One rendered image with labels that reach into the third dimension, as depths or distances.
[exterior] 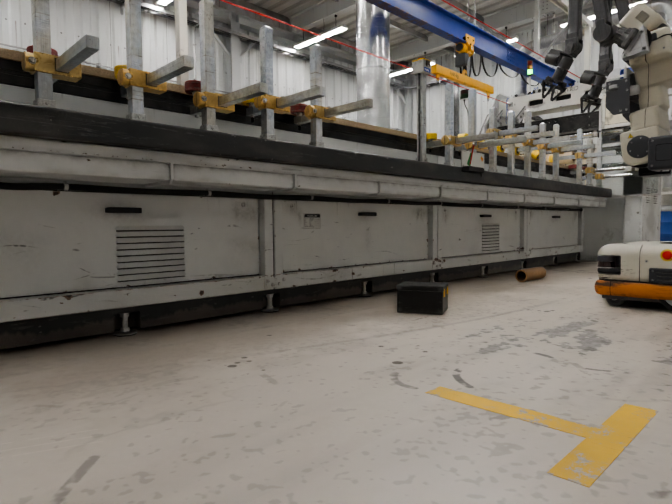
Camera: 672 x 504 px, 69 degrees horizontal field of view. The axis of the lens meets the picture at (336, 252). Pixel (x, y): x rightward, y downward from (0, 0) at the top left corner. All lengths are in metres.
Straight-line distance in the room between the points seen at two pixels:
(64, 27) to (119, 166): 8.01
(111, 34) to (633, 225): 8.30
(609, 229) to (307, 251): 3.77
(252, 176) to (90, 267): 0.64
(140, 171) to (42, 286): 0.48
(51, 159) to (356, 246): 1.52
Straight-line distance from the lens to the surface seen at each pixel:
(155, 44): 10.14
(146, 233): 1.90
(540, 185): 3.82
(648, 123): 2.71
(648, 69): 2.80
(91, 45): 1.39
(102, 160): 1.63
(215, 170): 1.79
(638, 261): 2.48
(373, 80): 7.29
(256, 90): 1.62
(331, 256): 2.44
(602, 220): 5.54
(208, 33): 1.86
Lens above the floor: 0.38
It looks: 3 degrees down
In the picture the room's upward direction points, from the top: 1 degrees counter-clockwise
